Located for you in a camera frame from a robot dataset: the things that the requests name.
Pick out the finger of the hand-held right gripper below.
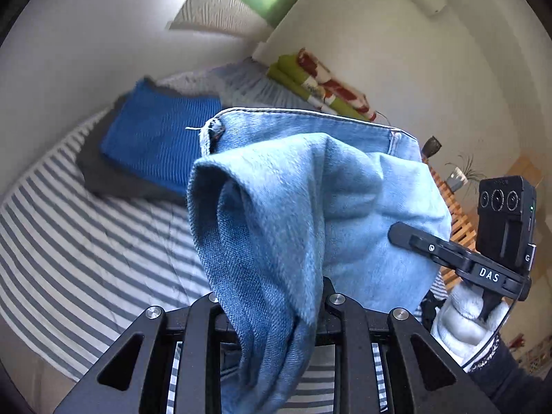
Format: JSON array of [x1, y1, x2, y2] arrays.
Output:
[[388, 222, 475, 277]]

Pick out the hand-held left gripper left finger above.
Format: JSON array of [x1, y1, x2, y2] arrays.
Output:
[[54, 292, 240, 414]]

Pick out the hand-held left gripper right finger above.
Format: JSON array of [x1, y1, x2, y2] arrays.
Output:
[[317, 278, 501, 414]]

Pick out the black yellow garment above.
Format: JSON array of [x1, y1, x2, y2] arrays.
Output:
[[415, 289, 445, 333]]

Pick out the light blue denim pants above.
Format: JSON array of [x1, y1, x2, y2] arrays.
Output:
[[185, 108, 453, 414]]

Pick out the person's right forearm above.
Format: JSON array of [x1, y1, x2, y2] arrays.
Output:
[[463, 336, 552, 414]]

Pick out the dark grey folded pants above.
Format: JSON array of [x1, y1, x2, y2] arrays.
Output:
[[77, 77, 223, 203]]

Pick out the blue striped folded pants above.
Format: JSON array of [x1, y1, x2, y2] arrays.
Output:
[[100, 78, 223, 195]]

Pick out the person's right hand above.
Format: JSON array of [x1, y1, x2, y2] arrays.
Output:
[[430, 282, 510, 369]]

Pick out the wooden door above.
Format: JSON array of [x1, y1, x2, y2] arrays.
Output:
[[504, 152, 548, 246]]

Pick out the potted plant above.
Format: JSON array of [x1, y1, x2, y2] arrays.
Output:
[[444, 153, 486, 190]]

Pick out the dark vase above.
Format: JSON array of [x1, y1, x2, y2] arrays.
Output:
[[422, 136, 441, 162]]

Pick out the patterned rug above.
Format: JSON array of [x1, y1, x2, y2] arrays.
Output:
[[506, 332, 550, 374]]

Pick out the blue white striped bed quilt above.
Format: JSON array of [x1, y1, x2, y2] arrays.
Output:
[[0, 61, 449, 414]]

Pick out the red white folded blanket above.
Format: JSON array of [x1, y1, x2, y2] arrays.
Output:
[[297, 48, 372, 110]]

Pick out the green folded blanket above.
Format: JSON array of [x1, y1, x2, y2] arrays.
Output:
[[267, 54, 378, 122]]

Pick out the wooden slatted rail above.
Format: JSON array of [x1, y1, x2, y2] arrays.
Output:
[[425, 161, 477, 289]]

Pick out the black cable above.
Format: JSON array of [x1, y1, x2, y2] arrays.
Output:
[[461, 293, 524, 372]]

